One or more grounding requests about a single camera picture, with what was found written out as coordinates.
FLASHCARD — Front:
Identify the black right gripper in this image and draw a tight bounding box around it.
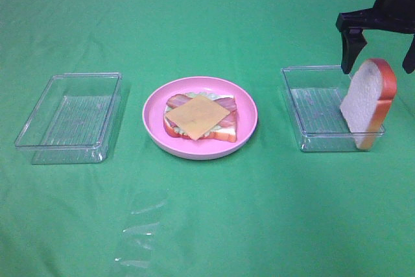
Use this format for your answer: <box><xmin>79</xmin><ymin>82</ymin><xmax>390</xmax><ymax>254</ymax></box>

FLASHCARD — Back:
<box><xmin>336</xmin><ymin>0</ymin><xmax>415</xmax><ymax>74</ymax></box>

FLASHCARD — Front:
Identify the bread slice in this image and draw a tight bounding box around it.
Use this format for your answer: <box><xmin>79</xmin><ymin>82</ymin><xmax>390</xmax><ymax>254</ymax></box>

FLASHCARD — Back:
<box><xmin>340</xmin><ymin>58</ymin><xmax>397</xmax><ymax>151</ymax></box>
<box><xmin>163</xmin><ymin>118</ymin><xmax>237</xmax><ymax>143</ymax></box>

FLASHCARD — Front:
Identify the bacon strip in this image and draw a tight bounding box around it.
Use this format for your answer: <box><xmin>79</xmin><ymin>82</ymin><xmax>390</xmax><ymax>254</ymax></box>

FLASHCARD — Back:
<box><xmin>165</xmin><ymin>92</ymin><xmax>237</xmax><ymax>128</ymax></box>
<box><xmin>165</xmin><ymin>94</ymin><xmax>237</xmax><ymax>128</ymax></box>

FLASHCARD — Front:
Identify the green lettuce leaf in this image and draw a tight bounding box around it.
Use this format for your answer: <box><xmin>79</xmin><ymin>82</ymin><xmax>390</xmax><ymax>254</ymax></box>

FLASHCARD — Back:
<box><xmin>164</xmin><ymin>92</ymin><xmax>230</xmax><ymax>140</ymax></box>

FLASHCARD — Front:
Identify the yellow cheese slice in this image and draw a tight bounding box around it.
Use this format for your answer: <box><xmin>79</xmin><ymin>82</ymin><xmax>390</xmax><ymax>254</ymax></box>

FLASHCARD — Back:
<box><xmin>165</xmin><ymin>97</ymin><xmax>229</xmax><ymax>140</ymax></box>

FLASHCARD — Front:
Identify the right clear plastic tray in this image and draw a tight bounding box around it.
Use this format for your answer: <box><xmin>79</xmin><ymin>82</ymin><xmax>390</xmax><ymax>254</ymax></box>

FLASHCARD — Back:
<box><xmin>281</xmin><ymin>65</ymin><xmax>385</xmax><ymax>152</ymax></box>

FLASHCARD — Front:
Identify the clear plastic tray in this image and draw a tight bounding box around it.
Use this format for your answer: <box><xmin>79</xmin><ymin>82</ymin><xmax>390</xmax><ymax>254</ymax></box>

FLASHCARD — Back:
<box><xmin>281</xmin><ymin>65</ymin><xmax>385</xmax><ymax>152</ymax></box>
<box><xmin>14</xmin><ymin>73</ymin><xmax>122</xmax><ymax>164</ymax></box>

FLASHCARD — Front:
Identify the pink round plate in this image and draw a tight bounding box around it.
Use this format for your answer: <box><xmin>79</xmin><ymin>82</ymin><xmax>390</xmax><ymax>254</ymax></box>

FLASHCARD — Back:
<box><xmin>142</xmin><ymin>77</ymin><xmax>258</xmax><ymax>160</ymax></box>

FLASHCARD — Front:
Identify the clear plastic film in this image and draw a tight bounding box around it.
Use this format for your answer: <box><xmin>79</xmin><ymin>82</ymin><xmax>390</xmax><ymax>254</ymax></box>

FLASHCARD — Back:
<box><xmin>114</xmin><ymin>189</ymin><xmax>168</xmax><ymax>276</ymax></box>

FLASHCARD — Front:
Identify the left clear plastic tray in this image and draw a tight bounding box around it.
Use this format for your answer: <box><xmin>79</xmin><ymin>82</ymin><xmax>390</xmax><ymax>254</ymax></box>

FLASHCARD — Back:
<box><xmin>14</xmin><ymin>73</ymin><xmax>122</xmax><ymax>164</ymax></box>

